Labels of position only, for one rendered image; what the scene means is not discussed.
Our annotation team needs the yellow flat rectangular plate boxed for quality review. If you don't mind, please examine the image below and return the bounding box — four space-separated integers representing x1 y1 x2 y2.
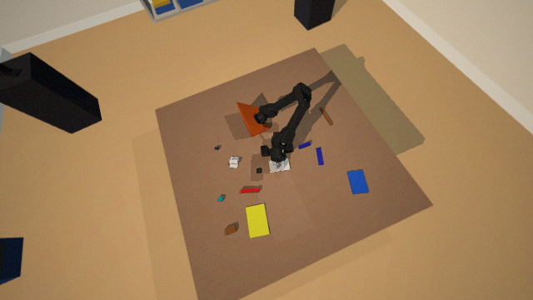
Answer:
246 203 270 238

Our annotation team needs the red rectangular bar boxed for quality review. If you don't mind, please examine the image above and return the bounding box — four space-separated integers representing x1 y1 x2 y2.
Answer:
241 188 260 193

